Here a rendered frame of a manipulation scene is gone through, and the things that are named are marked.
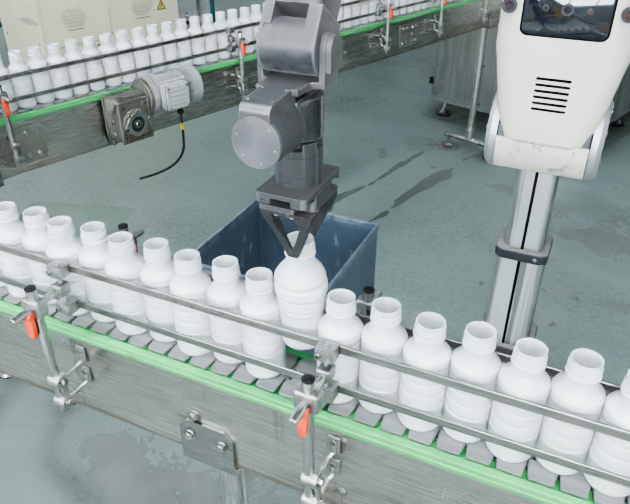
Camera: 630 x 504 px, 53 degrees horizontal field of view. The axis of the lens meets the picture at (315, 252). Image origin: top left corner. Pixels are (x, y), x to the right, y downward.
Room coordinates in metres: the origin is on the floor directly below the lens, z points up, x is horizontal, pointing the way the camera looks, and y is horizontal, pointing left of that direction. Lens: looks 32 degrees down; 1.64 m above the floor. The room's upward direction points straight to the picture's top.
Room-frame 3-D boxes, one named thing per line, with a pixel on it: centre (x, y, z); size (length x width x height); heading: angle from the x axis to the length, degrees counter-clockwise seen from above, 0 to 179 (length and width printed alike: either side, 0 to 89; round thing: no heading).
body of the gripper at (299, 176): (0.69, 0.02, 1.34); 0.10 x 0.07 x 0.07; 155
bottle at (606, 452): (0.51, -0.36, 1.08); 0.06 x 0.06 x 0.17
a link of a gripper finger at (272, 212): (0.68, 0.02, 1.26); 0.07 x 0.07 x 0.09; 65
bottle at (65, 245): (0.86, 0.40, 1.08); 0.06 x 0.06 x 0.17
